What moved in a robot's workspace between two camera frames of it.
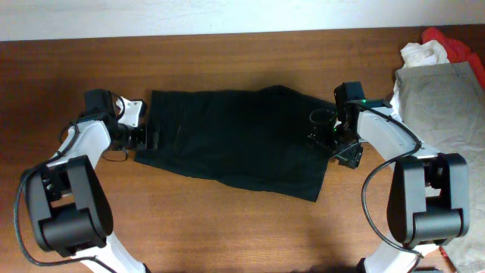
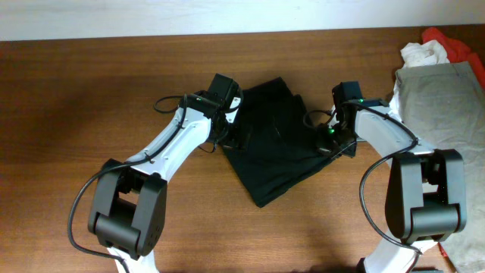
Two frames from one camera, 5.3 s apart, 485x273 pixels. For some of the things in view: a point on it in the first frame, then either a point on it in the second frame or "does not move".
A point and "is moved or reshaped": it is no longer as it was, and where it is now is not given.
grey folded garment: x=444 y=105 does not move
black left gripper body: x=137 y=137 → x=230 y=132
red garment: x=458 y=51 does not move
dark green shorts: x=253 y=137 is moved or reshaped
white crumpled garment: x=428 y=53 does not move
